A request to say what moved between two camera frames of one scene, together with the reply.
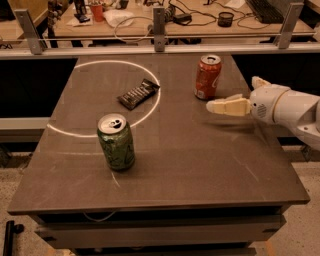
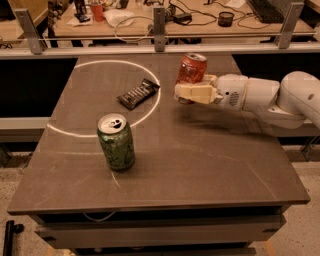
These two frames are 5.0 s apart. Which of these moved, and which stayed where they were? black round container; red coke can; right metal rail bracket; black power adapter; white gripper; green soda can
Moved: white gripper; red coke can
Stayed: green soda can; black round container; black power adapter; right metal rail bracket
